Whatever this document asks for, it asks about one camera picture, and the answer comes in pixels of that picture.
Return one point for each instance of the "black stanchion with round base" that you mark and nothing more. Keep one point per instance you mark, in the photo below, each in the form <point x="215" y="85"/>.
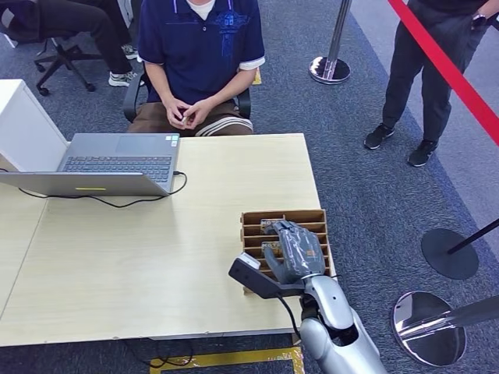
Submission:
<point x="448" y="255"/>

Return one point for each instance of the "person's left hand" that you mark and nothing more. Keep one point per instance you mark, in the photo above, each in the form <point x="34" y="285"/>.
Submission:
<point x="201" y="111"/>

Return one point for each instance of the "wooden slotted card holder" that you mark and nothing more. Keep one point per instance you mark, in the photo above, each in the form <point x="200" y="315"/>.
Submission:
<point x="249" y="235"/>

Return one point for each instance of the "standing person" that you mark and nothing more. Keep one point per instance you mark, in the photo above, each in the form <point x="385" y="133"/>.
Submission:
<point x="420" y="67"/>

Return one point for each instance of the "black wristwatch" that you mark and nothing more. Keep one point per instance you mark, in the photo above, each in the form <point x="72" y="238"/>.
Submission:
<point x="478" y="20"/>

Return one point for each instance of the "chrome stanchion with mirror base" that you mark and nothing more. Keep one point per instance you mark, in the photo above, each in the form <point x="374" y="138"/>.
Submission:
<point x="429" y="330"/>

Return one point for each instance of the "small yellow floor marker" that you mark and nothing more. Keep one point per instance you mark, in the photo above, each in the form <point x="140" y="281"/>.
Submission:
<point x="257" y="77"/>

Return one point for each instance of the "person's right hand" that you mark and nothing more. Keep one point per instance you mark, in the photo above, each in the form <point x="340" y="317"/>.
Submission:
<point x="174" y="111"/>

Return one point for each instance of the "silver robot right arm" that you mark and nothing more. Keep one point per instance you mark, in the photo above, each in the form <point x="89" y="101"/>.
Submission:
<point x="331" y="307"/>

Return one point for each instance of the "red barrier belt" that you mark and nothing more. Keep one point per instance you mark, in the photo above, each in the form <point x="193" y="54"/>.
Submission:
<point x="448" y="72"/>

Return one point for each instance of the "grey laptop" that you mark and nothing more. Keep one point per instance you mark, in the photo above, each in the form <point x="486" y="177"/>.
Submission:
<point x="117" y="162"/>

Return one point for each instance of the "person's left forearm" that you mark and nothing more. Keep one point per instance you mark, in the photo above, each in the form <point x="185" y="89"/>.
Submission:
<point x="229" y="90"/>

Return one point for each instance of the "seated person in background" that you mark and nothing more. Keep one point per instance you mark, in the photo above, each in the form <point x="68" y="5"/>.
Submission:
<point x="85" y="26"/>

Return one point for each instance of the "black office chair with armrests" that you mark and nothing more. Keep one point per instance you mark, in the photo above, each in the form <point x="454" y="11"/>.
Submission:
<point x="132" y="98"/>

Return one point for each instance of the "brown printed card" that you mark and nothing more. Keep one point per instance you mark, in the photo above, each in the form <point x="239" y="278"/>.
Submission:
<point x="269" y="248"/>
<point x="266" y="224"/>

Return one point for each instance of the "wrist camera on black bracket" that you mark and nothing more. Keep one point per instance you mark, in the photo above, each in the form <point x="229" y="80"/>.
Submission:
<point x="253" y="279"/>

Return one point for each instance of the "chrome stanchion with round base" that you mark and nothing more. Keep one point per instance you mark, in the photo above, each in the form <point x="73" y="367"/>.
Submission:
<point x="331" y="67"/>

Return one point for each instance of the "black swivel chair base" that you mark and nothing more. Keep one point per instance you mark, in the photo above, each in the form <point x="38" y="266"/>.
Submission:
<point x="62" y="62"/>

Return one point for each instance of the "person's right forearm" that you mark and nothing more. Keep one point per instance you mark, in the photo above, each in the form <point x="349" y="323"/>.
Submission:
<point x="158" y="85"/>

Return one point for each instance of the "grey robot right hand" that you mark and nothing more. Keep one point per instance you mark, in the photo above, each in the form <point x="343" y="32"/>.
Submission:
<point x="300" y="255"/>

